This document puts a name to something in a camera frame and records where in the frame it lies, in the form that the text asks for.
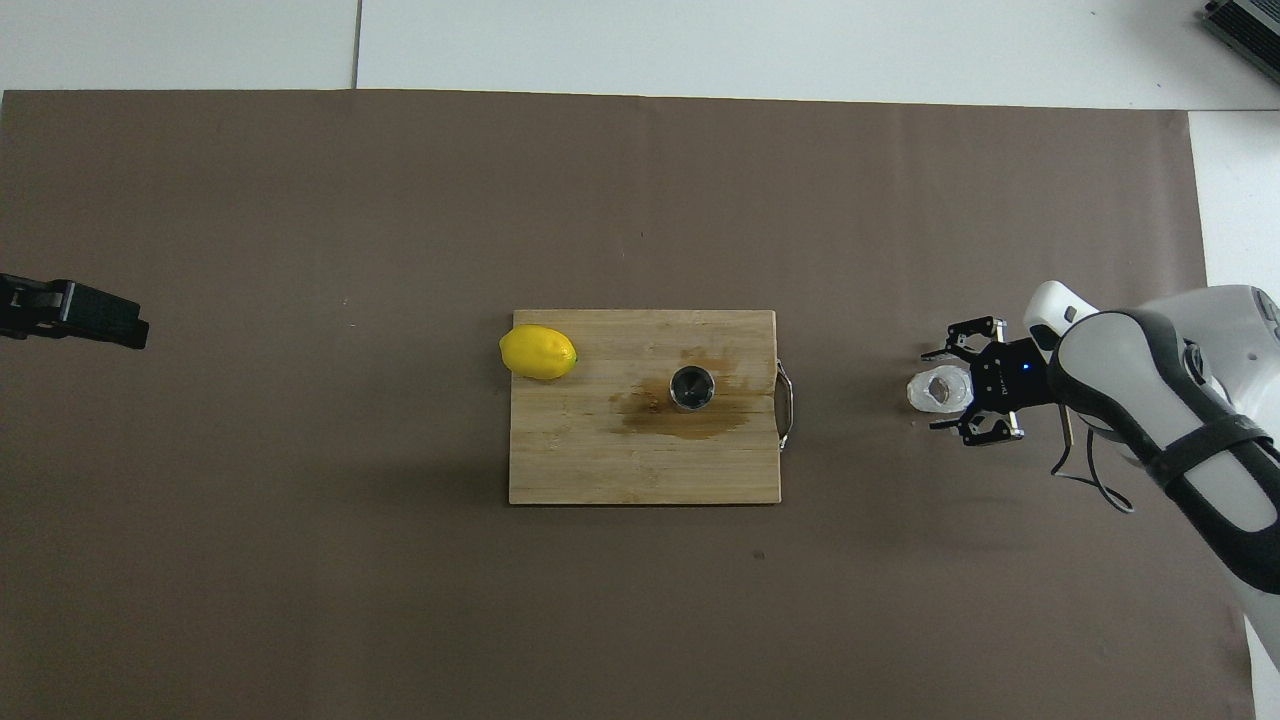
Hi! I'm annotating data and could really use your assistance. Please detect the brown paper table mat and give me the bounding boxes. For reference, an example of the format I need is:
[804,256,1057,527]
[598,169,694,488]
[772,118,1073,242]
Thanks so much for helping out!
[0,88,1256,720]

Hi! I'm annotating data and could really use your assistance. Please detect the steel jigger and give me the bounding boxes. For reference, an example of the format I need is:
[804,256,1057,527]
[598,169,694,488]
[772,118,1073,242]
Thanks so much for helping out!
[668,365,717,414]

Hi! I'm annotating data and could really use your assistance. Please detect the clear glass cup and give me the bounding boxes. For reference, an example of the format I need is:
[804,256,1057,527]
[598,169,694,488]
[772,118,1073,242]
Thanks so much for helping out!
[906,364,975,413]

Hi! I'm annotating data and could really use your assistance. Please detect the yellow lemon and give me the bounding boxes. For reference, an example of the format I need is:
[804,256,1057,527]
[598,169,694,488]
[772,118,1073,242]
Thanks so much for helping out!
[499,324,579,382]

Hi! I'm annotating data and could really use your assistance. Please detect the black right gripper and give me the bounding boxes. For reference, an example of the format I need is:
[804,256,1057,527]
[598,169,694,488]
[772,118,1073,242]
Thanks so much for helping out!
[920,316,1053,448]

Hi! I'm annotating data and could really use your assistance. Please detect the grey metal device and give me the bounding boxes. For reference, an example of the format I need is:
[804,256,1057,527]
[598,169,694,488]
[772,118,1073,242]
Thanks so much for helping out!
[1203,0,1280,56]

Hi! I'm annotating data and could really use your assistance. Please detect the wooden cutting board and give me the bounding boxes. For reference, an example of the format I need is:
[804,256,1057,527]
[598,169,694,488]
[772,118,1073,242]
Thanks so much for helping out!
[508,308,798,506]

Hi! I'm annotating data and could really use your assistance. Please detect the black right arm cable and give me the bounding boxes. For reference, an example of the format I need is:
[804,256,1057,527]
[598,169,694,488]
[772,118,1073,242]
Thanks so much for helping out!
[1050,405,1137,515]

